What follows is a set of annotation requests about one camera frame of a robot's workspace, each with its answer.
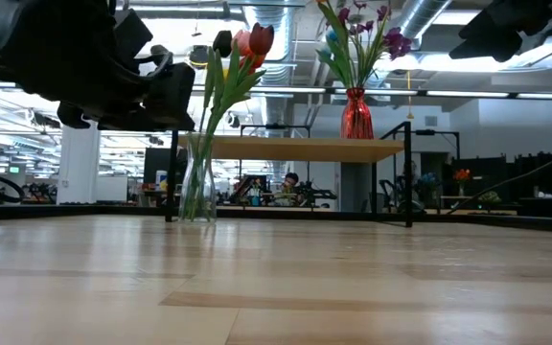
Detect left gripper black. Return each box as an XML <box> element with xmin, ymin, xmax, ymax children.
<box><xmin>57</xmin><ymin>61</ymin><xmax>196</xmax><ymax>133</ymax></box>

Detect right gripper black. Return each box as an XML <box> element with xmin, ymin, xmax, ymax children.
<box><xmin>449</xmin><ymin>0</ymin><xmax>552</xmax><ymax>62</ymax></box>

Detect black artificial tulip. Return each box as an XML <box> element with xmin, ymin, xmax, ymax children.
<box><xmin>202</xmin><ymin>29</ymin><xmax>234</xmax><ymax>221</ymax></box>

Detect pink artificial tulip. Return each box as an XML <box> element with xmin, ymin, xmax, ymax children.
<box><xmin>194</xmin><ymin>29</ymin><xmax>254</xmax><ymax>221</ymax></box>

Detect purple artificial flower bunch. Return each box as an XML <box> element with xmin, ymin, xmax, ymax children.
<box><xmin>333</xmin><ymin>0</ymin><xmax>414</xmax><ymax>90</ymax></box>

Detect orange artificial tulip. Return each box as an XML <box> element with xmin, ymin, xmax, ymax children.
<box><xmin>187</xmin><ymin>51</ymin><xmax>268</xmax><ymax>221</ymax></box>

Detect maroon artificial tulip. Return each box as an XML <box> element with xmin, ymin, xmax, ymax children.
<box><xmin>189</xmin><ymin>22</ymin><xmax>276</xmax><ymax>221</ymax></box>

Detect red ribbed glass vase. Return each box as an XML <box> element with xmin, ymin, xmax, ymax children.
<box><xmin>340</xmin><ymin>87</ymin><xmax>376</xmax><ymax>140</ymax></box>

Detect pale white artificial tulip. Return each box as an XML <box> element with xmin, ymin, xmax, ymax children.
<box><xmin>315</xmin><ymin>43</ymin><xmax>357</xmax><ymax>90</ymax></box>

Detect wooden shelf with black legs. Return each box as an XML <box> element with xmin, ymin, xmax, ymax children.
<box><xmin>164</xmin><ymin>116</ymin><xmax>414</xmax><ymax>229</ymax></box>

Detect black round ceiling device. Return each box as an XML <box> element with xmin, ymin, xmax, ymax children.
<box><xmin>187</xmin><ymin>44</ymin><xmax>214</xmax><ymax>71</ymax></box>

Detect black bar with light strips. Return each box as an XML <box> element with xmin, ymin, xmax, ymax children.
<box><xmin>0</xmin><ymin>76</ymin><xmax>552</xmax><ymax>101</ymax></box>

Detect black monitor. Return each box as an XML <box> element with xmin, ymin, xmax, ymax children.
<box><xmin>142</xmin><ymin>146</ymin><xmax>184</xmax><ymax>186</ymax></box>

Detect clear glass vase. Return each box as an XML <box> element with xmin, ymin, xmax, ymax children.
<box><xmin>178</xmin><ymin>133</ymin><xmax>219</xmax><ymax>222</ymax></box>

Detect white building pillar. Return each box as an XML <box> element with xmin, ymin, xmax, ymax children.
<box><xmin>57</xmin><ymin>122</ymin><xmax>101</xmax><ymax>205</ymax></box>

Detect black cabinets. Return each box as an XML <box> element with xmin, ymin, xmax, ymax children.
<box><xmin>448</xmin><ymin>151</ymin><xmax>552</xmax><ymax>198</ymax></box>

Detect person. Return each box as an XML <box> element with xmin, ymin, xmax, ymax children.
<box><xmin>280</xmin><ymin>171</ymin><xmax>302</xmax><ymax>207</ymax></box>

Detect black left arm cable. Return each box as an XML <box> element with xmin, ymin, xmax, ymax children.
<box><xmin>131</xmin><ymin>43</ymin><xmax>175</xmax><ymax>92</ymax></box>

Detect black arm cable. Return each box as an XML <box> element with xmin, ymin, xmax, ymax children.
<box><xmin>446</xmin><ymin>143</ymin><xmax>552</xmax><ymax>216</ymax></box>
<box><xmin>131</xmin><ymin>43</ymin><xmax>175</xmax><ymax>92</ymax></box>

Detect silver smooth ventilation duct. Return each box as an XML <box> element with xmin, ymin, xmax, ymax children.
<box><xmin>376</xmin><ymin>0</ymin><xmax>452</xmax><ymax>90</ymax></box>

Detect yellow hanging cord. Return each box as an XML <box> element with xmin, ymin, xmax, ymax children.
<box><xmin>404</xmin><ymin>70</ymin><xmax>414</xmax><ymax>121</ymax></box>

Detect silver corrugated ventilation duct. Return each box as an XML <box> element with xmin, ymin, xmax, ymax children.
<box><xmin>242</xmin><ymin>4</ymin><xmax>297</xmax><ymax>140</ymax></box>

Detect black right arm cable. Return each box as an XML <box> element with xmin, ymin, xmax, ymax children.
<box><xmin>446</xmin><ymin>143</ymin><xmax>552</xmax><ymax>216</ymax></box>

